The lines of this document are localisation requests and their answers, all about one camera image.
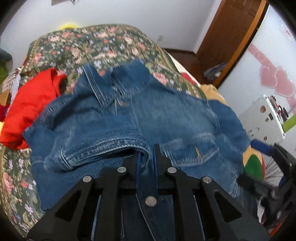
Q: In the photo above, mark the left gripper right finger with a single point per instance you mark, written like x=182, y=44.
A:
x=202, y=209

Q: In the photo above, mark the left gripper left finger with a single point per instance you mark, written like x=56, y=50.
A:
x=91, y=210

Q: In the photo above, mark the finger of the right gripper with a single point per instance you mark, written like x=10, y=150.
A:
x=262, y=147

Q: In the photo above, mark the blue denim jacket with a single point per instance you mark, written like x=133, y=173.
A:
x=126, y=112

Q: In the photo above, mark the dark clothes on floor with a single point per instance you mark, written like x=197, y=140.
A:
x=213, y=73

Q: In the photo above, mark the colourful cushion green red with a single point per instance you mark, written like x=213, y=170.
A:
x=254, y=164

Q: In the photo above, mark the white appliance box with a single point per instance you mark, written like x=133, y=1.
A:
x=263, y=120

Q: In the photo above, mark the red folded garment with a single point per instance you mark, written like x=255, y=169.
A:
x=30, y=101

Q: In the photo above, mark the brown wooden door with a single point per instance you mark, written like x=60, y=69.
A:
x=233, y=22

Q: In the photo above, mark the floral green bedspread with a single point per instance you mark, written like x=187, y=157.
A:
x=67, y=51

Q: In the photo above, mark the yellow round object behind bed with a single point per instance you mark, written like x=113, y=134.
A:
x=67, y=26

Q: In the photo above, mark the pink heart wall decoration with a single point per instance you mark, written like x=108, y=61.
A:
x=274, y=77

